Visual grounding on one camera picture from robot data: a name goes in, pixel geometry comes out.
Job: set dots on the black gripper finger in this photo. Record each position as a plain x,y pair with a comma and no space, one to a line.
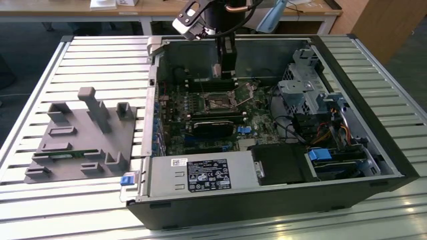
230,62

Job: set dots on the silver square CPU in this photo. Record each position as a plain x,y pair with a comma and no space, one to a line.
217,70

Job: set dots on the black RAM slot bank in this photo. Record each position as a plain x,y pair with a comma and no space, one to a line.
208,86

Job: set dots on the black CPU socket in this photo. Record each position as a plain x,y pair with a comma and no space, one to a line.
218,102

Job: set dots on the pale blue teach pendant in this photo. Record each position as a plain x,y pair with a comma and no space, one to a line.
274,15

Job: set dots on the silver metal disk cage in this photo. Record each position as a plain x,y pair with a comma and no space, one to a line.
294,87

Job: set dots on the green motherboard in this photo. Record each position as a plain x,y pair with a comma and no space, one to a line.
261,120

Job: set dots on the black graphics card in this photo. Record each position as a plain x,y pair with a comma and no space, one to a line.
214,128

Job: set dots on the blue motherboard connector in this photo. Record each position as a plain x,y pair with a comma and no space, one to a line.
245,130

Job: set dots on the white box with black print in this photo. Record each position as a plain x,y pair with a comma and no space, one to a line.
128,2

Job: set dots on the small silver heatsink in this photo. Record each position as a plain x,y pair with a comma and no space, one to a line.
246,143

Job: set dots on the black plastic shroud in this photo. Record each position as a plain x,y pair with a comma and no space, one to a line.
281,162

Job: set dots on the blue disk carrier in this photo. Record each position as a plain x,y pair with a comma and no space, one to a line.
320,155

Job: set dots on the wooden cabinet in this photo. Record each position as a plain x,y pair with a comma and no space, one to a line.
384,25

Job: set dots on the silver power supply unit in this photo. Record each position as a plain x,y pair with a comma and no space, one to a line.
161,175

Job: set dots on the wooden desk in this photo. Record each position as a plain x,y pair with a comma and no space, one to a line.
50,11

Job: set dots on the grey plastic parts rack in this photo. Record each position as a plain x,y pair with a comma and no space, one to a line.
88,140

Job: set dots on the blue case latch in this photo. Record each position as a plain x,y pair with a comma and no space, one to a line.
128,180

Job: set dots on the green RAM stick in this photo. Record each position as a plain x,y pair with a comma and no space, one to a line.
78,153

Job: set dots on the black open PC case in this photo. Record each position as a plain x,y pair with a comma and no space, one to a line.
234,210

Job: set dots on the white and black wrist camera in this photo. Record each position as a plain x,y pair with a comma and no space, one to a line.
188,22

